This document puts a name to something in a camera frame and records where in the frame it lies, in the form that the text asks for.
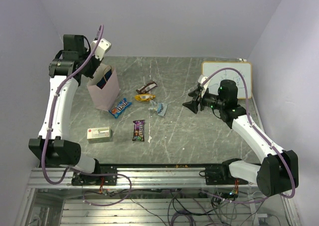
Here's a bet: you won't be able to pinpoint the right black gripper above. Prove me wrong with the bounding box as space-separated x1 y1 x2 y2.
182 87 225 113

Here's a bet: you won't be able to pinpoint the blue Burts chips bag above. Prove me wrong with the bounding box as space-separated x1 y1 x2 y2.
96 69 112 89

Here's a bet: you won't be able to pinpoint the pink paper bag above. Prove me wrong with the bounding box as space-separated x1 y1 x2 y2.
87 63 120 111

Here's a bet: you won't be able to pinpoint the small whiteboard with stand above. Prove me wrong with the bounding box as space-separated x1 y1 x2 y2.
201 60 253 100

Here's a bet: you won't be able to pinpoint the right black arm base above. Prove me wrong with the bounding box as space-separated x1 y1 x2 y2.
199 164 248 185

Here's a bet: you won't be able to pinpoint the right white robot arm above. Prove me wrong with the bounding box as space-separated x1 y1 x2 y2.
183 76 299 197

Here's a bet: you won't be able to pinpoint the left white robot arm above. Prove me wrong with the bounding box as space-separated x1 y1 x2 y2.
28 34 111 185

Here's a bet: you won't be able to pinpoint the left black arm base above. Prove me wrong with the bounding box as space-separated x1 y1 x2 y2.
71 166 117 186

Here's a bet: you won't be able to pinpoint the light blue snack wrapper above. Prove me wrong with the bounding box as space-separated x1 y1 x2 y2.
149 100 168 117

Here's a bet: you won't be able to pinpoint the brown chocolate bar wrapper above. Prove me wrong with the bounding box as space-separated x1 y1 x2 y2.
136 80 158 94

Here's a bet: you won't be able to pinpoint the blue M&Ms packet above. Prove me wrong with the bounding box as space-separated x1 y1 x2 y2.
108 98 132 119

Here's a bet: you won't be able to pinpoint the yellow M&Ms packet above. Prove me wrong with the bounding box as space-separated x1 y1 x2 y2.
135 94 156 102

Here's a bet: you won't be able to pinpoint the purple M&Ms packet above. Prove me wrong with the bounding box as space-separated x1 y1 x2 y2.
132 120 145 142

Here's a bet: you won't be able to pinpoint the white cardboard box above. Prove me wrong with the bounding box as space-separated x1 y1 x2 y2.
87 127 113 143

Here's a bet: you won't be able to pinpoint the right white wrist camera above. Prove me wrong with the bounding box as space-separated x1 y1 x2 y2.
197 75 210 90

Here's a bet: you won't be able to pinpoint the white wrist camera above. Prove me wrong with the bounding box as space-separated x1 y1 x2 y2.
197 75 210 90
90 38 112 61

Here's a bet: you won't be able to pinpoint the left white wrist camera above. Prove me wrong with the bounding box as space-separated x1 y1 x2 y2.
90 38 112 61

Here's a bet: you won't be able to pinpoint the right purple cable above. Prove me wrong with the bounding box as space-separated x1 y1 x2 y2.
199 67 297 206

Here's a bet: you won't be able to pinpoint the purple cable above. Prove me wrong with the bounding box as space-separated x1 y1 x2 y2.
199 67 297 206
41 24 133 207

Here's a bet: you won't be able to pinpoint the loose floor cables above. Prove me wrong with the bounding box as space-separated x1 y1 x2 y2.
82 186 250 226

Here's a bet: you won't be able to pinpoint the aluminium frame rail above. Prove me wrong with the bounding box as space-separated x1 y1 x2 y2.
26 166 291 190

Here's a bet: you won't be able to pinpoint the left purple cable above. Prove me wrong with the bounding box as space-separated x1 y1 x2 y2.
41 24 133 207

